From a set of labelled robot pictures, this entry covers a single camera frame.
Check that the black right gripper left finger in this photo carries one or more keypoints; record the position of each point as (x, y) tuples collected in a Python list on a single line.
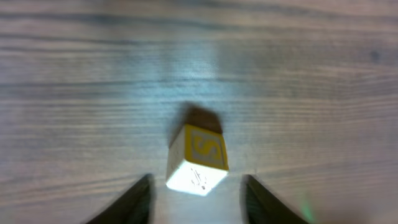
[(133, 207)]

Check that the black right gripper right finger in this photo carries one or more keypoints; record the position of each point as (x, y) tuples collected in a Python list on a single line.
[(260, 206)]

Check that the yellow S letter block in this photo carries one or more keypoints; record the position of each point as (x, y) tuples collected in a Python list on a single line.
[(197, 161)]

